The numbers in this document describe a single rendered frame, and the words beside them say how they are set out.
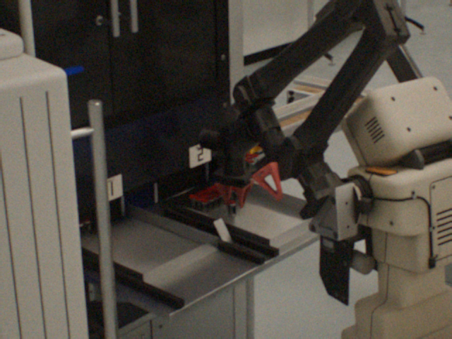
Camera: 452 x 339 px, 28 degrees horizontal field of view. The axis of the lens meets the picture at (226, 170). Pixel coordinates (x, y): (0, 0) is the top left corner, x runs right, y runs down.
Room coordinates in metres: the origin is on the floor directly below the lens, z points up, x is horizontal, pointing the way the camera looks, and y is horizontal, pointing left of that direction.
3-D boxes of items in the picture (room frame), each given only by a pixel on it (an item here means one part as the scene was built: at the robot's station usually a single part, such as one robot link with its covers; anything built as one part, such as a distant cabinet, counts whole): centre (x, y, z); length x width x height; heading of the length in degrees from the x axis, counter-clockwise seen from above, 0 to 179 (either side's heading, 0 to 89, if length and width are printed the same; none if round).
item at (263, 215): (2.32, -0.07, 0.90); 0.34 x 0.26 x 0.04; 47
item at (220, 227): (2.14, -0.02, 0.91); 0.14 x 0.03 x 0.06; 47
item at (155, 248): (2.15, 0.24, 0.90); 0.34 x 0.26 x 0.04; 47
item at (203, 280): (2.22, 0.07, 0.87); 0.70 x 0.48 x 0.02; 137
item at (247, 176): (2.32, -0.02, 1.03); 0.10 x 0.07 x 0.07; 61
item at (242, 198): (2.32, -0.03, 0.96); 0.07 x 0.07 x 0.09; 61
